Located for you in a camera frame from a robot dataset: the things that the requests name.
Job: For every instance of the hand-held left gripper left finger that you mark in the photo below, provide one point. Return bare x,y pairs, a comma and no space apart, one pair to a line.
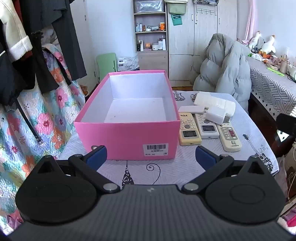
98,156

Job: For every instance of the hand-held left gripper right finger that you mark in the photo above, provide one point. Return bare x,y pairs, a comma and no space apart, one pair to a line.
204,156

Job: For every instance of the cream-white remote control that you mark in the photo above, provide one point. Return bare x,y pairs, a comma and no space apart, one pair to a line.
189,139

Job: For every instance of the pink cardboard box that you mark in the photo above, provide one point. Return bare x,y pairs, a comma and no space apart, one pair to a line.
127,139

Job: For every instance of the white remote control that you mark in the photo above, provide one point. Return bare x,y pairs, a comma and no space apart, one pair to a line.
209,132

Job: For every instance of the white remote with red button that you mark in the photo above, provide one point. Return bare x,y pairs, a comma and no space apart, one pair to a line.
231,141

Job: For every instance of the white charger adapter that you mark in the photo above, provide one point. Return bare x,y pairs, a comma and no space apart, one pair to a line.
215,115

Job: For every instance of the geometric patterned table cloth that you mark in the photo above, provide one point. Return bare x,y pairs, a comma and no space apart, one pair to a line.
272,90

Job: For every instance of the small flat white box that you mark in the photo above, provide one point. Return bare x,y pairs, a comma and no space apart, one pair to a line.
191,109

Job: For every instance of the floral quilt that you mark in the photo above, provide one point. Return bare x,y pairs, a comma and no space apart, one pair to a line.
46,120

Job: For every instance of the cream cup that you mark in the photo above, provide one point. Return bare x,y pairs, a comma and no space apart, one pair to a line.
284,66

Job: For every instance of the black belt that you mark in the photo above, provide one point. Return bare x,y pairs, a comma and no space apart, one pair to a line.
30,125

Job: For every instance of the white plush duck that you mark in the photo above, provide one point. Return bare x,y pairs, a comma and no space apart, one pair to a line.
255,40
269,46

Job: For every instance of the grey puffer jacket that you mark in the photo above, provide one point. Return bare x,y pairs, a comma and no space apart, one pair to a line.
222,69

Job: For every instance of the green chair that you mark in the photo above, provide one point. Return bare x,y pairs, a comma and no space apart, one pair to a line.
106,66

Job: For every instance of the white and blue carton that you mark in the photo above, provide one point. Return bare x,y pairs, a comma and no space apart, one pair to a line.
126,63

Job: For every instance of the wooden bookshelf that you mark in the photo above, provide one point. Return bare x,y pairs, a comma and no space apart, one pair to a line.
150,62

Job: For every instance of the pink curtain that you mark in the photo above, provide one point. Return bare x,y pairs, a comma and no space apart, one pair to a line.
251,20

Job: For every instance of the white refrigerator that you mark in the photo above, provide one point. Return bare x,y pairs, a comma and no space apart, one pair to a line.
203,34

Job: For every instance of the dark hanging clothes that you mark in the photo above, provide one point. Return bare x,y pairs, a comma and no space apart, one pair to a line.
67,34

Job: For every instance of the green hanging pocket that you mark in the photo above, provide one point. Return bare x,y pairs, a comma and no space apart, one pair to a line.
177,19

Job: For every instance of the cream hanging coat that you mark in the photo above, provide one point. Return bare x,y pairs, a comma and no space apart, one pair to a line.
13,34

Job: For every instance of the metal hook rack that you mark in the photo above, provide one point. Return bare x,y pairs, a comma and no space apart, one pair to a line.
205,7

